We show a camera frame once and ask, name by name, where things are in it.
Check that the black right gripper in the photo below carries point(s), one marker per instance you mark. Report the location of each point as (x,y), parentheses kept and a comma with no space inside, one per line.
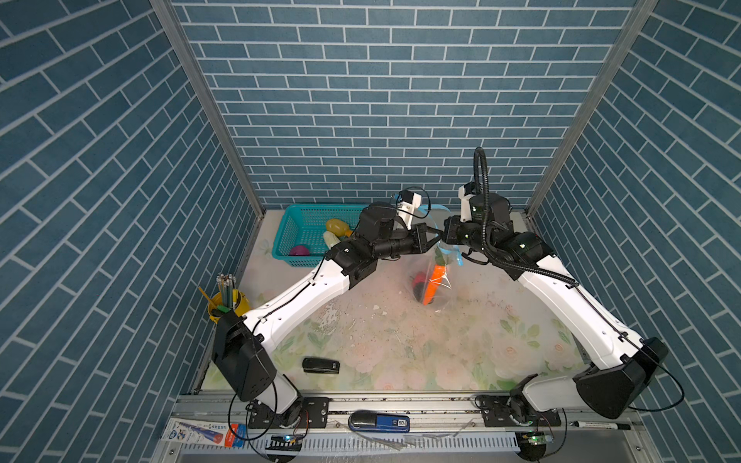
(452,224)

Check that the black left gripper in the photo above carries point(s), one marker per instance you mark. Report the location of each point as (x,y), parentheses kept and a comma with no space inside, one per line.
(416,236)

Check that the orange toy carrot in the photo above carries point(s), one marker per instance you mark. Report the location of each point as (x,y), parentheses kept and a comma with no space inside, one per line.
(436,277)

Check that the white toy daikon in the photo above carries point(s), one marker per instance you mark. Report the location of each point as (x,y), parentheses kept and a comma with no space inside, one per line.
(330,239)

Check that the purple toy eggplant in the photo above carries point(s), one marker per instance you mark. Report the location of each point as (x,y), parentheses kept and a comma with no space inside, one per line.
(299,251)

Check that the clear zip top bag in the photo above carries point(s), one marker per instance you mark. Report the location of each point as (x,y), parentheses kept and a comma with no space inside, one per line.
(447,293)

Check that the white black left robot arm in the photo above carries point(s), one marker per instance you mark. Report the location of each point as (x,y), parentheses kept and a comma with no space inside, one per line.
(243,345)

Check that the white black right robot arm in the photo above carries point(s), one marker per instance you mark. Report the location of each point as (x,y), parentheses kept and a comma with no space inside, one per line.
(621,362)

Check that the teal plastic basket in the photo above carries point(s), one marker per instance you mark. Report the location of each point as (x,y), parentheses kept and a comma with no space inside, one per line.
(304,224)

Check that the black stapler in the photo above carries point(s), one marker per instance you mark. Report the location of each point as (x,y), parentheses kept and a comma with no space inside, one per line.
(317,365)

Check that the blue black box cutter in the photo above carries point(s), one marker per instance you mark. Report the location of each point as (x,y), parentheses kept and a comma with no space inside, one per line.
(372,421)

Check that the yellow pen cup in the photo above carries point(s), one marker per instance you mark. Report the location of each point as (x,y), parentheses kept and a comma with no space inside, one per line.
(227,299)

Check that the black marker pen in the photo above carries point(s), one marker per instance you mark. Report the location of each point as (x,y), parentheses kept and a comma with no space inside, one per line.
(602,425)

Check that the red blue pencil box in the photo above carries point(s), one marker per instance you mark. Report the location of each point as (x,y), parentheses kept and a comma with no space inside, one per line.
(217,434)

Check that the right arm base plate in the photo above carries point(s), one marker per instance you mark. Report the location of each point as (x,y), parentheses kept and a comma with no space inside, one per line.
(501,411)

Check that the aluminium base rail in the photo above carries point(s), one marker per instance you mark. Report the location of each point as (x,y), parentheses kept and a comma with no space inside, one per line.
(445,427)

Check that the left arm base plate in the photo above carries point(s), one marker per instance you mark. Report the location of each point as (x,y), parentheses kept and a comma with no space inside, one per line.
(307,412)

